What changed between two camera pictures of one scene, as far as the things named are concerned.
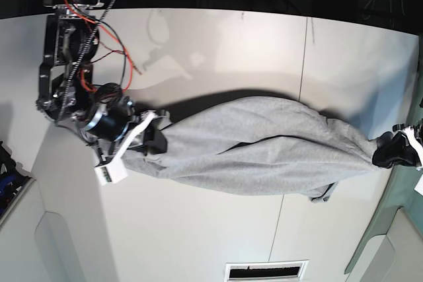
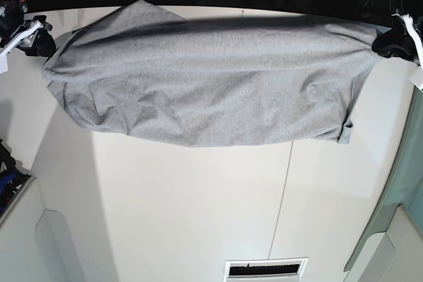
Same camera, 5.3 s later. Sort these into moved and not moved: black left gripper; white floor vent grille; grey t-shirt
Moved: grey t-shirt; black left gripper
Not moved: white floor vent grille
